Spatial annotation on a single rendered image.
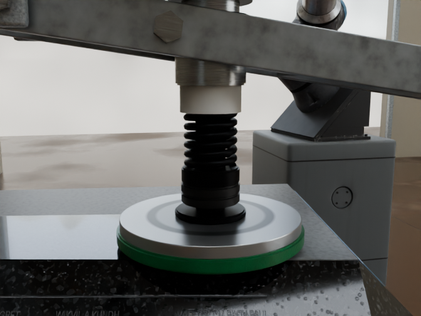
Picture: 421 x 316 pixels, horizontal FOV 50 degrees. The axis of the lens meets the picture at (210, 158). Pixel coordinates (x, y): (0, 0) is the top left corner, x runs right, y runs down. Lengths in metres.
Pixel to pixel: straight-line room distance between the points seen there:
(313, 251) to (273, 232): 0.07
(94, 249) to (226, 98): 0.23
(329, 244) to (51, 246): 0.32
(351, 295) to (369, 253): 1.22
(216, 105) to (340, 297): 0.24
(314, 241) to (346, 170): 1.04
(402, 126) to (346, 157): 5.04
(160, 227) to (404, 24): 6.18
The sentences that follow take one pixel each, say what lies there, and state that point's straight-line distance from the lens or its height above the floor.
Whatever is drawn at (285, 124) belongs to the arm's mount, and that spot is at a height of 0.89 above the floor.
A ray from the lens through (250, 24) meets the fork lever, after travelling 0.47.
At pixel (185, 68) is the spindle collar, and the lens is 0.49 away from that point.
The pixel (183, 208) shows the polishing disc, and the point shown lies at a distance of 0.54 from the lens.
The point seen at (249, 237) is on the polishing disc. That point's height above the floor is 0.90.
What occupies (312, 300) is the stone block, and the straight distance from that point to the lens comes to 0.49.
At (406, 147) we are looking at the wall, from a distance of 6.69.
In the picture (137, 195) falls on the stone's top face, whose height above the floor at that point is 0.87.
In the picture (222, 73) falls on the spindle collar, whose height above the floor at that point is 1.06.
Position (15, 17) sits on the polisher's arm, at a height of 1.11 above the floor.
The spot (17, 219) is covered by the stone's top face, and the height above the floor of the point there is 0.87.
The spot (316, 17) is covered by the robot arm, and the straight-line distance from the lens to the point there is 1.63.
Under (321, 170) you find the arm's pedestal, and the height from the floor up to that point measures 0.75.
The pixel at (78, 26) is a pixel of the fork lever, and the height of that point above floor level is 1.10.
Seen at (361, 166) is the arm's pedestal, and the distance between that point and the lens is 1.61.
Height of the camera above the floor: 1.06
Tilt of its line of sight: 10 degrees down
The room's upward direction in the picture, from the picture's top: straight up
